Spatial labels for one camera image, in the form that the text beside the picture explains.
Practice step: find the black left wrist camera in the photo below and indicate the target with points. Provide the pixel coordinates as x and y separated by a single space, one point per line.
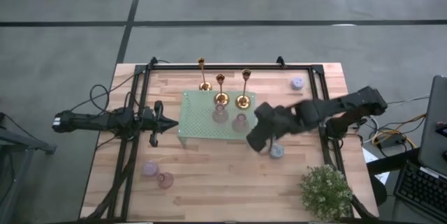
147 113

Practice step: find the blue-grey patterned candle jar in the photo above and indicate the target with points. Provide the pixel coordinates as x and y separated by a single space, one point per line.
278 152

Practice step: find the potted green plant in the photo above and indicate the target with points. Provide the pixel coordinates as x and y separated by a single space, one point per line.
326 194

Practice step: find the short brass candlestick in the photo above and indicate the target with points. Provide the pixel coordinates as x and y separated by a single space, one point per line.
221 98

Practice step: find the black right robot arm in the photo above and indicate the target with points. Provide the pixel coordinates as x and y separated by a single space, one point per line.
342 107

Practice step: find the white paper sheet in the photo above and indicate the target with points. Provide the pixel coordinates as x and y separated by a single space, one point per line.
368 156

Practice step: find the black power brick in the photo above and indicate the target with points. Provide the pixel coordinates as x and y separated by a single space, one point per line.
393 142

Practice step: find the tall brass candlestick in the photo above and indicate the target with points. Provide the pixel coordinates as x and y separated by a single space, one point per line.
205 86
242 102

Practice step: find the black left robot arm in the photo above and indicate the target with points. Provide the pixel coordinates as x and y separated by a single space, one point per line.
91 121

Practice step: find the pink ribbed glass candle holder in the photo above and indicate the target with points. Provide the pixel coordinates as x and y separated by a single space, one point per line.
240 123
165 180
220 115

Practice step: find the black keyboard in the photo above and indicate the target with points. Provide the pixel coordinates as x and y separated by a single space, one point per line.
419 189

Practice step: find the green perforated metal shelf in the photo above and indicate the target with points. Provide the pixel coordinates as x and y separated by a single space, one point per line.
199 123

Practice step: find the grey metal stand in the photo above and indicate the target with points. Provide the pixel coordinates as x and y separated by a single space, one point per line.
21 140

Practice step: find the mauve patterned candle jar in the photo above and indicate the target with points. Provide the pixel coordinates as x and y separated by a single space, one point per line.
151 169

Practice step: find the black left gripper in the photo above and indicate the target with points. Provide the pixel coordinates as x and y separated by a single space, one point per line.
146 130

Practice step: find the lavender patterned candle jar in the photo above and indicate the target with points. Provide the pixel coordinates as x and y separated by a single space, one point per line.
297 83

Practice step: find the black aluminium table frame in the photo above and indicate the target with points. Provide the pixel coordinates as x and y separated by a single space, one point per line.
227 67

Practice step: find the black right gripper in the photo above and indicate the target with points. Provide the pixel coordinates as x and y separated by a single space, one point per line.
288 121

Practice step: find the grey laptop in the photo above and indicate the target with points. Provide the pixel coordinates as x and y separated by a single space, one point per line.
433 130

